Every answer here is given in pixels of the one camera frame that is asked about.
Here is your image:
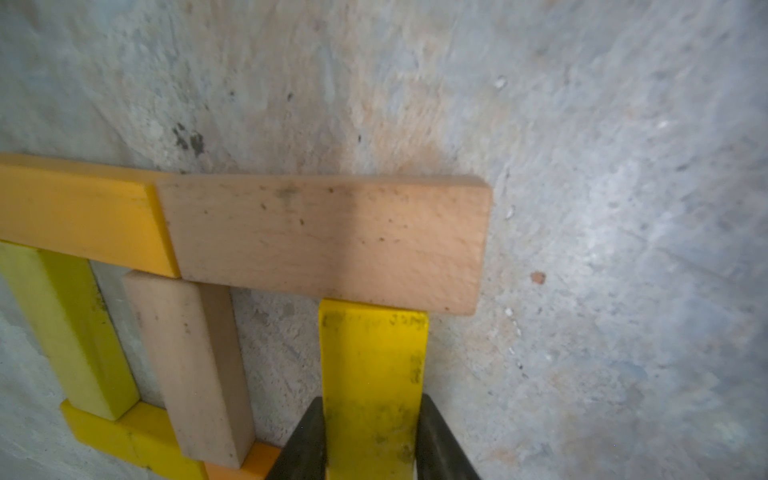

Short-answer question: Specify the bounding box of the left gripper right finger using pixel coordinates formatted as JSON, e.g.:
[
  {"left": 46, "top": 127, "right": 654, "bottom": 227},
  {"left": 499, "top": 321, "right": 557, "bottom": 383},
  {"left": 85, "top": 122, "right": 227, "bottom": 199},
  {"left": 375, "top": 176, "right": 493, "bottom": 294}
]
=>
[{"left": 415, "top": 394, "right": 480, "bottom": 480}]

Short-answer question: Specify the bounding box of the yellow block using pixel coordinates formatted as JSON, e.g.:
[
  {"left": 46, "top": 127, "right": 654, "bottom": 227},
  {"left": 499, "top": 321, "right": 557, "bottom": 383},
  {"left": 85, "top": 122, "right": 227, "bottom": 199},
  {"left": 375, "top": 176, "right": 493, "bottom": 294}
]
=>
[
  {"left": 60, "top": 401, "right": 208, "bottom": 479},
  {"left": 1, "top": 242, "right": 140, "bottom": 420},
  {"left": 318, "top": 299, "right": 429, "bottom": 479}
]

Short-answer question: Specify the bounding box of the tan block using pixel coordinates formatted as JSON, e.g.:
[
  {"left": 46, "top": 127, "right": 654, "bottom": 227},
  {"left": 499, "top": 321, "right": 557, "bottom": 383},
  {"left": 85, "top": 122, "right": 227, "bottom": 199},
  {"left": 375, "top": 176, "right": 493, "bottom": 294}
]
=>
[
  {"left": 123, "top": 270, "right": 255, "bottom": 469},
  {"left": 156, "top": 174, "right": 493, "bottom": 316}
]

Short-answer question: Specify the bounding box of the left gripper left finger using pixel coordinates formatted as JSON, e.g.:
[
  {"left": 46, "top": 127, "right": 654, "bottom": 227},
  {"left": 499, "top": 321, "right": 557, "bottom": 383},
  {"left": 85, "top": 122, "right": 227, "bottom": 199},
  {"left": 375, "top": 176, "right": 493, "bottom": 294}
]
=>
[{"left": 265, "top": 397, "right": 327, "bottom": 480}]

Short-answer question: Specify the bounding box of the amber orange block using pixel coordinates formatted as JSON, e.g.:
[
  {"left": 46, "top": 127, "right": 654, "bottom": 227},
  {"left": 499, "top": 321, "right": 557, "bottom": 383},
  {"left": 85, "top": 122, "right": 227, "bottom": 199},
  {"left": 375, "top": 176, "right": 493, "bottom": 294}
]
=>
[{"left": 1, "top": 153, "right": 180, "bottom": 278}]

